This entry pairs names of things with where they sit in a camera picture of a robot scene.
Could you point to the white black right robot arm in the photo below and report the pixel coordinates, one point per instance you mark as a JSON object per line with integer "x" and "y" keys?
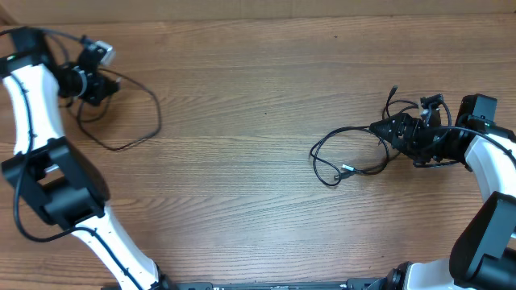
{"x": 481, "y": 257}

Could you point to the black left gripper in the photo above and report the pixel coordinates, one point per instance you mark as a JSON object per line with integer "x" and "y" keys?
{"x": 97, "y": 84}

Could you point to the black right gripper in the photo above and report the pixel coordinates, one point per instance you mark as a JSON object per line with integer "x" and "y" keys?
{"x": 409, "y": 143}

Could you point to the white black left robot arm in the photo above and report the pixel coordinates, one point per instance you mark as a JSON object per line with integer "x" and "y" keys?
{"x": 46, "y": 171}

